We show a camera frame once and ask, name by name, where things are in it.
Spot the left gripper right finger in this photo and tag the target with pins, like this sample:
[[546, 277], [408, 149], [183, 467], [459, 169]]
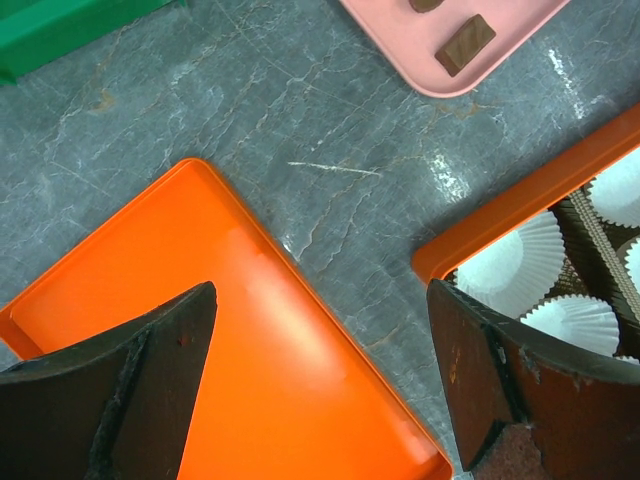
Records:
[[523, 401]]

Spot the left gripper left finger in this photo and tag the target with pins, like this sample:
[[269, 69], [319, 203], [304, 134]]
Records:
[[117, 405]]

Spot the orange chocolate box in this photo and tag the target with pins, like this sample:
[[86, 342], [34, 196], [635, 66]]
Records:
[[529, 197]]

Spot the brown rectangular chocolate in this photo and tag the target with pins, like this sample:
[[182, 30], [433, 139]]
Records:
[[465, 44]]

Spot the dark round chocolate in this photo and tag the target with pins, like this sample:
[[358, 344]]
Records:
[[424, 6]]

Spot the white paper cup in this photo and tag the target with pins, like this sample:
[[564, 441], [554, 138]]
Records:
[[629, 255], [585, 322], [628, 359], [515, 272], [614, 193]]

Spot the orange box lid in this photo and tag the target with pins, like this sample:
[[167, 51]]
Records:
[[286, 393]]

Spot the green plastic bin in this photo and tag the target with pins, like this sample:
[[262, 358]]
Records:
[[34, 33]]

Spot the pink tray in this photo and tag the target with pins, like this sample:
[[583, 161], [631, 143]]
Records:
[[409, 40]]

